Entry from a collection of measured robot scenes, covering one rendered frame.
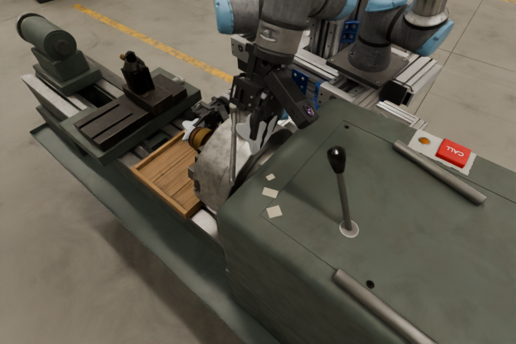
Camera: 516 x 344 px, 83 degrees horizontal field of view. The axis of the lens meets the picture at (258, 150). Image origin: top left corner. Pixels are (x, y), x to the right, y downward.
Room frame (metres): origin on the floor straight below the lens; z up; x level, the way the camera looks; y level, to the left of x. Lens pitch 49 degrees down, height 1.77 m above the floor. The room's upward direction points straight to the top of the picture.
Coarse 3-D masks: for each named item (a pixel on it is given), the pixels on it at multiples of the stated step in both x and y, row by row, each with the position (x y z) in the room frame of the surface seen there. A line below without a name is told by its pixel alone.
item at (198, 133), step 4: (196, 128) 0.66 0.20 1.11; (200, 128) 0.66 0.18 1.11; (204, 128) 0.66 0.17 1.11; (208, 128) 0.67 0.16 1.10; (192, 132) 0.65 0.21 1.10; (196, 132) 0.64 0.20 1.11; (200, 132) 0.64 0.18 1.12; (204, 132) 0.63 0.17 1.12; (208, 132) 0.63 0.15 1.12; (212, 132) 0.64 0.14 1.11; (192, 136) 0.63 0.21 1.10; (196, 136) 0.63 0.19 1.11; (200, 136) 0.62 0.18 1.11; (204, 136) 0.61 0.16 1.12; (208, 136) 0.62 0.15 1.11; (188, 140) 0.63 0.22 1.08; (192, 140) 0.62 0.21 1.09; (196, 140) 0.61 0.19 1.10; (200, 140) 0.60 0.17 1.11; (204, 140) 0.61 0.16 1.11; (192, 144) 0.62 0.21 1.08; (196, 144) 0.61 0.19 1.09; (200, 144) 0.60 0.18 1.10; (196, 148) 0.60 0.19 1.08
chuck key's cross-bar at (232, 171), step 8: (232, 96) 0.58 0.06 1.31; (232, 120) 0.50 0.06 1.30; (232, 128) 0.46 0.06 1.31; (232, 136) 0.43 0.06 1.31; (232, 144) 0.40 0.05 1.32; (232, 152) 0.38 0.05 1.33; (232, 160) 0.35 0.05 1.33; (232, 168) 0.33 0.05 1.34; (232, 176) 0.31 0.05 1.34; (232, 184) 0.29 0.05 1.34
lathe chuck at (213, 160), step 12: (228, 120) 0.56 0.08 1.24; (240, 120) 0.57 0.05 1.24; (216, 132) 0.53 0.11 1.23; (228, 132) 0.52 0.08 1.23; (216, 144) 0.49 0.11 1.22; (228, 144) 0.49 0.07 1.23; (240, 144) 0.48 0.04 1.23; (204, 156) 0.47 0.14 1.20; (216, 156) 0.47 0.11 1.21; (228, 156) 0.46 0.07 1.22; (204, 168) 0.45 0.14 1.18; (216, 168) 0.44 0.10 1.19; (204, 180) 0.43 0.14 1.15; (216, 180) 0.42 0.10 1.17; (204, 192) 0.42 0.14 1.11; (216, 192) 0.40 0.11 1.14
